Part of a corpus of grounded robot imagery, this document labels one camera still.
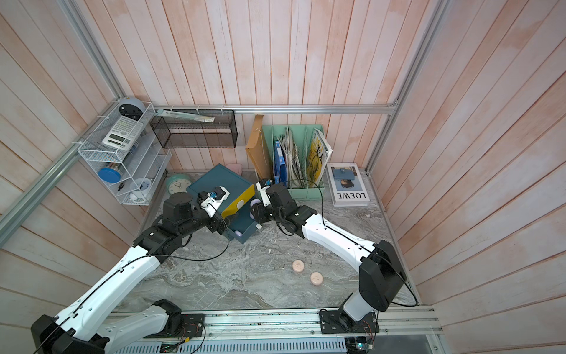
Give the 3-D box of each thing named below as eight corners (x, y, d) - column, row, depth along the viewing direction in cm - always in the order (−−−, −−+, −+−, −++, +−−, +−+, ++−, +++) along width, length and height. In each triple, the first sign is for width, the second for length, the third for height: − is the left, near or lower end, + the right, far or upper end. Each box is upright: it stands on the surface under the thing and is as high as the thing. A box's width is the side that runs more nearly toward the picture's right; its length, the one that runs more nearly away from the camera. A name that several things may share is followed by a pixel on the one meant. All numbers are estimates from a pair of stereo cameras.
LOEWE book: (334, 207, 108) (336, 200, 103) (326, 169, 124) (328, 162, 120) (366, 207, 108) (369, 200, 103) (354, 169, 124) (357, 162, 120)
